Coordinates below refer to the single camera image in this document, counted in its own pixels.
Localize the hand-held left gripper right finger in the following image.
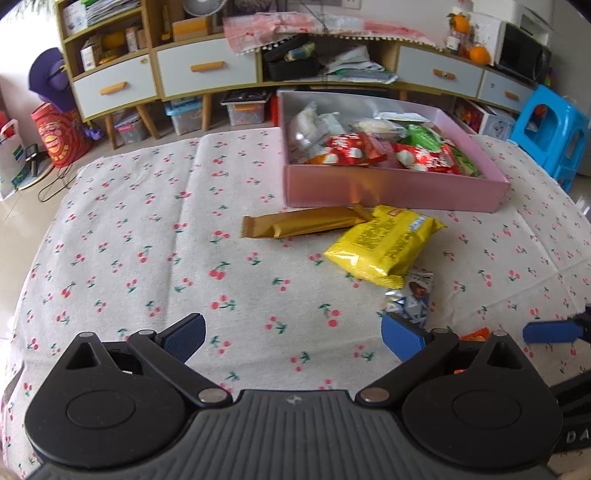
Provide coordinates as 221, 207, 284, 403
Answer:
355, 313, 525, 409

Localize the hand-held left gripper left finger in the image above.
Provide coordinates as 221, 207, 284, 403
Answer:
65, 313, 234, 409

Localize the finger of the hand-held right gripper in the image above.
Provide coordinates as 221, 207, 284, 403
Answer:
523, 305, 591, 345

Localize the small silver chocolate packet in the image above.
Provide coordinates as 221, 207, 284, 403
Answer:
383, 270, 436, 329

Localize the orange snack packet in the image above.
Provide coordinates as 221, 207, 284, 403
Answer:
454, 327, 491, 375

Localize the pink cardboard box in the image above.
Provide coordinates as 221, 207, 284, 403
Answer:
277, 89, 511, 213

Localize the pale yellow snack packet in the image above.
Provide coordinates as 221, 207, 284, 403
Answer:
353, 117, 407, 142

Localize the cherry print tablecloth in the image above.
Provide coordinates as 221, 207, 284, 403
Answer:
0, 127, 591, 480

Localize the gold snack bar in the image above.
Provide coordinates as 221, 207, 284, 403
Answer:
240, 205, 373, 240

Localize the red snack packet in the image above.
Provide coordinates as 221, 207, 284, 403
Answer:
320, 132, 391, 166
392, 143, 463, 174

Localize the dark green snack packet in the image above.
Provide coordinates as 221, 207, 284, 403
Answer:
443, 145, 484, 179

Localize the blue plastic stool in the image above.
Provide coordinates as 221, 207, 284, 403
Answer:
510, 84, 591, 193

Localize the clear box pink lid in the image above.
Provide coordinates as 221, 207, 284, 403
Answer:
115, 110, 149, 145

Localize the white crate with toys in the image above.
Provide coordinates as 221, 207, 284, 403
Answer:
454, 99, 516, 140

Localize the clear box blue lid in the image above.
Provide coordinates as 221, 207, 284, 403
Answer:
164, 97, 204, 136

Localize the flat white snack packet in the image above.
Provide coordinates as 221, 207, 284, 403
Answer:
376, 110, 430, 126

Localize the clear white snack packet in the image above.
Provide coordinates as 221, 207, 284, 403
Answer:
288, 103, 352, 162

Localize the black handheld device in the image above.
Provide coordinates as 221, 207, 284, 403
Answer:
23, 143, 42, 179

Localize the red patterned gift bag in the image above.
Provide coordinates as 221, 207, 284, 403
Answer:
31, 102, 96, 169

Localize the clear box black lid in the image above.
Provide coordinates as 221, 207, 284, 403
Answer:
220, 90, 273, 127

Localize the white shopping bag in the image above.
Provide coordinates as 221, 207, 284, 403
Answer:
0, 119, 29, 199

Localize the low wooden cabinet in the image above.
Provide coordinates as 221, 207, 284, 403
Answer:
256, 32, 539, 116

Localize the pile of papers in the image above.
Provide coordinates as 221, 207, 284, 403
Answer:
322, 45, 398, 85

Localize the tall wooden shelf cabinet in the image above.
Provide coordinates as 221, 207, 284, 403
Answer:
54, 0, 161, 149

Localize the black and white microwave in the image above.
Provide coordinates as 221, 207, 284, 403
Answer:
468, 12, 553, 86

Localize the black open case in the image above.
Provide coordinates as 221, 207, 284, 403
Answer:
262, 34, 322, 83

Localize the purple round object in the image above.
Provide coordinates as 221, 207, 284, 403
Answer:
28, 47, 75, 112

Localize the white carton on shelf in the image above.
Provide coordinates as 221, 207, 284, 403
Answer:
79, 39, 105, 71

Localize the brown cardboard box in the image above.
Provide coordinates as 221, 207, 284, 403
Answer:
171, 17, 213, 42

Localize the white printer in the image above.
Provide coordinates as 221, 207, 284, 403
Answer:
516, 0, 555, 33

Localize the pink cherry print cloth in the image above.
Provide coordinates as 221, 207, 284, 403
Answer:
222, 11, 447, 52

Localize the white desk fan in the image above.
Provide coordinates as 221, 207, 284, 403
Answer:
181, 0, 227, 18

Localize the stack of papers on shelf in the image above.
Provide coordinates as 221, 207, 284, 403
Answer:
85, 0, 142, 27

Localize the thin black floor cable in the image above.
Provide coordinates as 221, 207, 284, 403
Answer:
36, 163, 77, 204

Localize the white drawer orange handle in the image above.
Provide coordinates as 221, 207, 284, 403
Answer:
396, 44, 485, 97
71, 54, 158, 122
477, 69, 537, 113
156, 36, 259, 99

